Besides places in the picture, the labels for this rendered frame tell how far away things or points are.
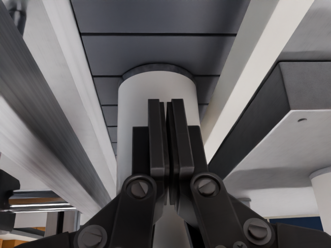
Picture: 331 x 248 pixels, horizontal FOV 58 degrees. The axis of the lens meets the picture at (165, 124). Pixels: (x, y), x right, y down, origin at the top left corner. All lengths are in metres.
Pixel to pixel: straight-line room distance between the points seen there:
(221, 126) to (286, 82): 0.11
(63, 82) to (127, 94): 0.13
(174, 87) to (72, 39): 0.06
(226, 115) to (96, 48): 0.08
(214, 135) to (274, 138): 0.14
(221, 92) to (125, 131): 0.06
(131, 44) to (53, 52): 0.11
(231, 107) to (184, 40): 0.04
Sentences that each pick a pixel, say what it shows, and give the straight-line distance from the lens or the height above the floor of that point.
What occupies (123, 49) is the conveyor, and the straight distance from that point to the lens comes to 0.17.
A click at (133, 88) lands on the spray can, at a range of 0.18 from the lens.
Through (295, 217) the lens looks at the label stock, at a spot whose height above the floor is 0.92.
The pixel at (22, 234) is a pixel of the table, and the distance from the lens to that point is 2.56.
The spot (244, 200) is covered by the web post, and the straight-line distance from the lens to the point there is 0.64.
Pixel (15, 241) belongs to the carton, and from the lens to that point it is 2.89.
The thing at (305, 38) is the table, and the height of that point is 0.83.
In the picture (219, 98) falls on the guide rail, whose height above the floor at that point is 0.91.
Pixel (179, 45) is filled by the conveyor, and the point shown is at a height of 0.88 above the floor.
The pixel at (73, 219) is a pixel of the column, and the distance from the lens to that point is 0.53.
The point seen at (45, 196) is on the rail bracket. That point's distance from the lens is 0.17.
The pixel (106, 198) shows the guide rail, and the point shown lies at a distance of 0.17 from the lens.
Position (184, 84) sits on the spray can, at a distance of 0.18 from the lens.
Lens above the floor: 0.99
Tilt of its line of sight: 24 degrees down
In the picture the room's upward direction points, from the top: 177 degrees clockwise
